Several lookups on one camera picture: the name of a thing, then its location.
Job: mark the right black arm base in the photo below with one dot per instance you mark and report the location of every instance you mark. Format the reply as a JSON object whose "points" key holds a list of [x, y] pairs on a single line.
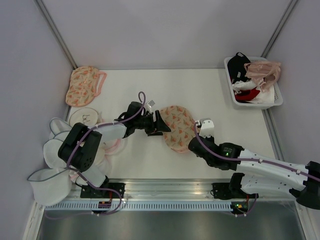
{"points": [[221, 191]]}

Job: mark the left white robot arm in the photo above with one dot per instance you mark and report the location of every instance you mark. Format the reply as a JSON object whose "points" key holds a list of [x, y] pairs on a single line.
{"points": [[81, 145]]}

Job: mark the pink bra in basket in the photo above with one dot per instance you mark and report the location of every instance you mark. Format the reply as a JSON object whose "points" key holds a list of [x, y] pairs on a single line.
{"points": [[263, 73]]}

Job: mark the white slotted cable duct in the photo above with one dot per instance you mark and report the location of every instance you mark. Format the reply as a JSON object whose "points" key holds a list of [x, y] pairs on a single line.
{"points": [[82, 205]]}

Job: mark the white mesh round bag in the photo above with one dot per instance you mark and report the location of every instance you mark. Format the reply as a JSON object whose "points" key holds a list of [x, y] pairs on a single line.
{"points": [[50, 153]]}

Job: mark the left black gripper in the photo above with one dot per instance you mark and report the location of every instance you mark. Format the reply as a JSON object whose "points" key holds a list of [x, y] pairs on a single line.
{"points": [[161, 127]]}

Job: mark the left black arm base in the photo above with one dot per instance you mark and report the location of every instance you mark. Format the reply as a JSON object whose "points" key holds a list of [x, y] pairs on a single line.
{"points": [[88, 192]]}

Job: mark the black bra in basket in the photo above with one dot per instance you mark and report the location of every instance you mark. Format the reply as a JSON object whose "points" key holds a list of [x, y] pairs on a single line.
{"points": [[236, 67]]}

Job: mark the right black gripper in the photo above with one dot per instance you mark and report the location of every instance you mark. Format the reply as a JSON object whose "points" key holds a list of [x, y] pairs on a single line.
{"points": [[210, 139]]}

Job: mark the white bra in basket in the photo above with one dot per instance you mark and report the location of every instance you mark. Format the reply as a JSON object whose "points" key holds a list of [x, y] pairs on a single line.
{"points": [[240, 85]]}

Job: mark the white plastic basket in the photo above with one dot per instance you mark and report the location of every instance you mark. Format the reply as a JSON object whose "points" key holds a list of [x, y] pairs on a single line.
{"points": [[278, 99]]}

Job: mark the red bra in basket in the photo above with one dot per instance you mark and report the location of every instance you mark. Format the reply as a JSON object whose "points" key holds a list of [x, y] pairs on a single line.
{"points": [[246, 95]]}

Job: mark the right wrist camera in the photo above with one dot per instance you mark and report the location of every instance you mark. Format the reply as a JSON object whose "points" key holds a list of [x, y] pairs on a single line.
{"points": [[205, 127]]}

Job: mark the white mesh bag grey trim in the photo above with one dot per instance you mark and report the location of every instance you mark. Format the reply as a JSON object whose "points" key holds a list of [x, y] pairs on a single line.
{"points": [[57, 125]]}

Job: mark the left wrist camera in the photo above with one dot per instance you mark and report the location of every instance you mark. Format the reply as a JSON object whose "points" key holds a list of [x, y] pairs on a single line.
{"points": [[149, 106]]}

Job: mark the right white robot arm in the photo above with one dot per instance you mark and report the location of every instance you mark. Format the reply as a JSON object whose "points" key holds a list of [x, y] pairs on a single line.
{"points": [[255, 175]]}

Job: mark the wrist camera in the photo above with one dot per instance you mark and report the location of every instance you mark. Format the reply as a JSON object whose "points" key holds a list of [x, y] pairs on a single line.
{"points": [[205, 127], [149, 106]]}

